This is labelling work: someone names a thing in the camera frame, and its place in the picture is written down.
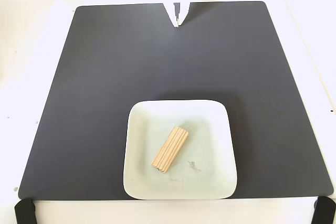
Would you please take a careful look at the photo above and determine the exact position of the dark grey rubber mat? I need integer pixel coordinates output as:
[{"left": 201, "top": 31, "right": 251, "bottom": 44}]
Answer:
[{"left": 17, "top": 1, "right": 334, "bottom": 200}]

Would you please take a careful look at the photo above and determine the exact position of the white square plate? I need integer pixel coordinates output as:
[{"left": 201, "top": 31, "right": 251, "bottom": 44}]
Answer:
[{"left": 122, "top": 99, "right": 238, "bottom": 200}]

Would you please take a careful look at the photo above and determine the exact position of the black table clamp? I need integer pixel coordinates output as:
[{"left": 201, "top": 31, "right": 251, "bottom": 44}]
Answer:
[
  {"left": 311, "top": 196, "right": 336, "bottom": 224},
  {"left": 14, "top": 198, "right": 38, "bottom": 224}
]

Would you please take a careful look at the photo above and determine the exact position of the ridged wooden block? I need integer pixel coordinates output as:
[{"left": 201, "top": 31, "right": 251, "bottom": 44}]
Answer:
[{"left": 151, "top": 125, "right": 190, "bottom": 174}]

